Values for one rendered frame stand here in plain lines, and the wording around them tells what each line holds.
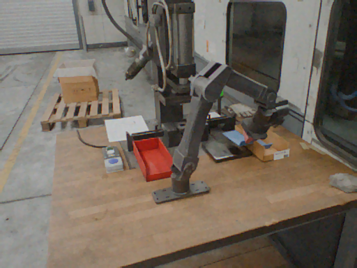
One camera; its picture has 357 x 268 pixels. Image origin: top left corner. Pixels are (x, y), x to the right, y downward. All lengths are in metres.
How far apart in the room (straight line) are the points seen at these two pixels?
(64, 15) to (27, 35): 1.25
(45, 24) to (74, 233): 9.71
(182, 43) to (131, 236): 0.78
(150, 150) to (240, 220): 0.58
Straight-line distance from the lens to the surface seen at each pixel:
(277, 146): 1.42
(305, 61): 1.65
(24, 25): 10.62
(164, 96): 1.35
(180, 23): 1.30
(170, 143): 1.41
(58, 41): 10.55
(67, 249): 0.99
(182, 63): 1.33
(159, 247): 0.93
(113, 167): 1.27
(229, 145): 1.40
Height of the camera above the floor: 1.55
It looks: 25 degrees down
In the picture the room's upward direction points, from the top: 2 degrees counter-clockwise
